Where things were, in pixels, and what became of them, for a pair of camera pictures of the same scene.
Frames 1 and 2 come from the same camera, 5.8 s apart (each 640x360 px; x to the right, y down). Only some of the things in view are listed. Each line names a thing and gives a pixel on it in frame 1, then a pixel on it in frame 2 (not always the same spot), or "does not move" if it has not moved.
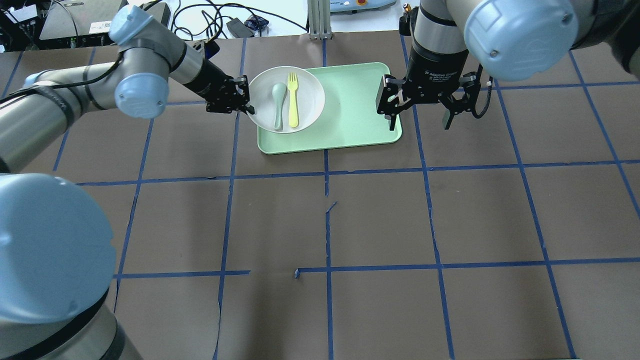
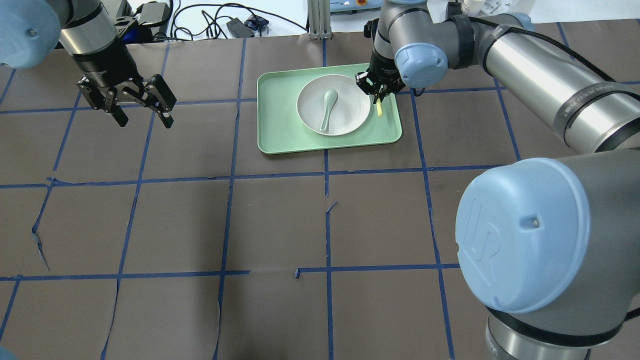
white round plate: x=286 y=99 to x=349 y=112
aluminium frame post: x=319 y=19 does not move
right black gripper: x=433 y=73 to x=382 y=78
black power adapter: x=239 y=29 does not move
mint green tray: x=349 y=118 does not move
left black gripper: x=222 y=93 to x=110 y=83
